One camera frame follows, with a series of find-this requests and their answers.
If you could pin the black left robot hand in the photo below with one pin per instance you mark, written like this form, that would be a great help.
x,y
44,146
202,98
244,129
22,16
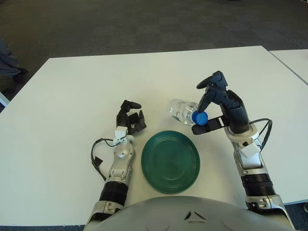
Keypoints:
x,y
122,120

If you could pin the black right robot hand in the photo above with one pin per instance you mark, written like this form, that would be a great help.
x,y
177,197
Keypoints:
x,y
235,113

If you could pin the clear bottle with blue cap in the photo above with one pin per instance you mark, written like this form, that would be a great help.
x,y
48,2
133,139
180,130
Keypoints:
x,y
183,110

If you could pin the green round plate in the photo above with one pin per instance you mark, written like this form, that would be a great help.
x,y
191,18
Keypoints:
x,y
170,163

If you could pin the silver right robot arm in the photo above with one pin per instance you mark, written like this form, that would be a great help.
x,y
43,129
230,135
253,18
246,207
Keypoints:
x,y
252,163

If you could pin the grey robot torso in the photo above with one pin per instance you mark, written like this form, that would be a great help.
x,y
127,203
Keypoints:
x,y
180,216

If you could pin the white furniture corner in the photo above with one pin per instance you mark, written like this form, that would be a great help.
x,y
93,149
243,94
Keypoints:
x,y
3,98

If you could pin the person in blue jeans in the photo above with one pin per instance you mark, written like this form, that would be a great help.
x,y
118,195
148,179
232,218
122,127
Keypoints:
x,y
7,62

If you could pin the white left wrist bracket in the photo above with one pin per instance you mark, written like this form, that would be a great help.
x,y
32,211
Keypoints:
x,y
119,134

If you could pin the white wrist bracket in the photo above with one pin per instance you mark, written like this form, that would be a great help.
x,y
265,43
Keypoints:
x,y
250,151
119,134

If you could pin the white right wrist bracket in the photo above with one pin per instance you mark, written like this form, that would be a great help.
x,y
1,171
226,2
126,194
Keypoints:
x,y
250,151

